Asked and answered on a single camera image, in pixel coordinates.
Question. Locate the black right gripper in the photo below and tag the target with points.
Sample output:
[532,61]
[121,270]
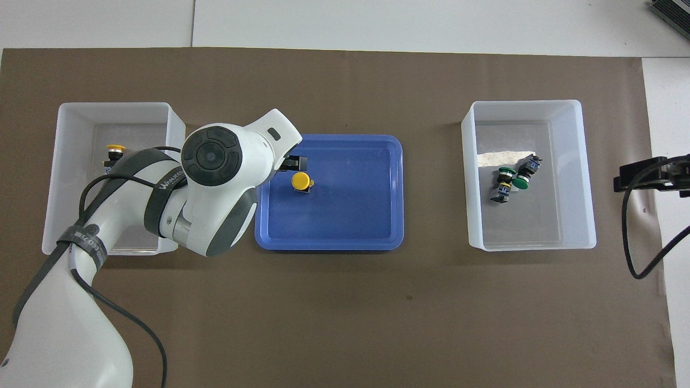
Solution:
[682,175]

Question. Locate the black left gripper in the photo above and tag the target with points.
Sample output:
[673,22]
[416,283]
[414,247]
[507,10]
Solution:
[280,166]

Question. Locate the yellow push button switch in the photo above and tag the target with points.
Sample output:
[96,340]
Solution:
[300,181]
[115,147]

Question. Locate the green push button switch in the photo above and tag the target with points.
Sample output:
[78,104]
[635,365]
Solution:
[502,186]
[521,183]

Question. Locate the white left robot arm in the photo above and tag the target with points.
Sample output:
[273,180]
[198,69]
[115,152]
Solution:
[215,205]

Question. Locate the blue plastic tray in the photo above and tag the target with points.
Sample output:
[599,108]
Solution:
[345,215]

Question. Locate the translucent white plastic box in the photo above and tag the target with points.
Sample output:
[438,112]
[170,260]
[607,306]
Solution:
[571,226]
[64,134]

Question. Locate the brown paper table mat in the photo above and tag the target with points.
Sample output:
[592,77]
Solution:
[323,323]

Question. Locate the grey ribbed device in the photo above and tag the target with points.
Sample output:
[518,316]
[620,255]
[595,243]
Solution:
[674,11]

